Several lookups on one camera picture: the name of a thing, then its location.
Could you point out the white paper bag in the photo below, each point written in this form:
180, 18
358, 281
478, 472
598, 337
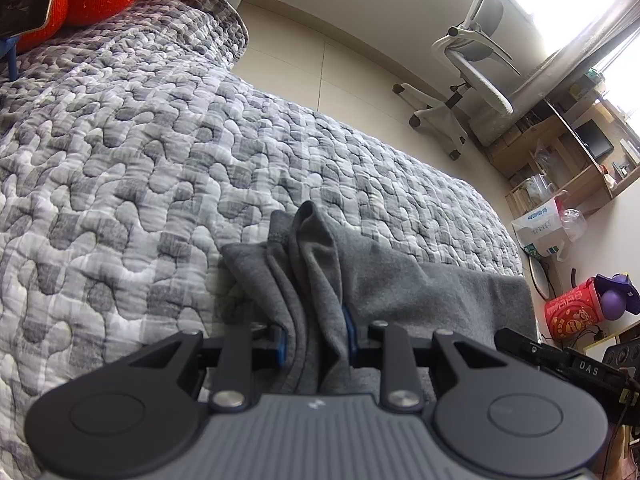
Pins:
540, 227

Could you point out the grey checkered quilted blanket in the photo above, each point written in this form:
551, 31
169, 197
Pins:
150, 160

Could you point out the grey t-shirt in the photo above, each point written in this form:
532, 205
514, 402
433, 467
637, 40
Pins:
400, 290

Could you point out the purple toy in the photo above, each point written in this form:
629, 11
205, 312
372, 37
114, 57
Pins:
617, 300

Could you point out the white round disc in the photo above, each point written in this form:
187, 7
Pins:
539, 277

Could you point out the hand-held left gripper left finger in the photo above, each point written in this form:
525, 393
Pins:
281, 351

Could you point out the wooden shelf unit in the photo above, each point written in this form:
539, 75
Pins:
560, 160

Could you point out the white office chair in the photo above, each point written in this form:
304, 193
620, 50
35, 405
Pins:
475, 70

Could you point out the red round box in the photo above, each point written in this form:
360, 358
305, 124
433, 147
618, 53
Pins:
572, 312

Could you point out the clear plastic bag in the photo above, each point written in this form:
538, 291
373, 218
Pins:
574, 225

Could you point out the black monitor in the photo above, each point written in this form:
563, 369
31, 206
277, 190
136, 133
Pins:
595, 140

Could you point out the grey curtain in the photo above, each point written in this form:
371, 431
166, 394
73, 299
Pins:
550, 75

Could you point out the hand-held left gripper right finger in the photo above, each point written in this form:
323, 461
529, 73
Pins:
349, 335

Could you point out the blue phone stand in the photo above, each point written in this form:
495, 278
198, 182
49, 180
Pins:
11, 55

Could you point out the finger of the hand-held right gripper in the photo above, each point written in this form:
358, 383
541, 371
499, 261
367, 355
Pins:
525, 346

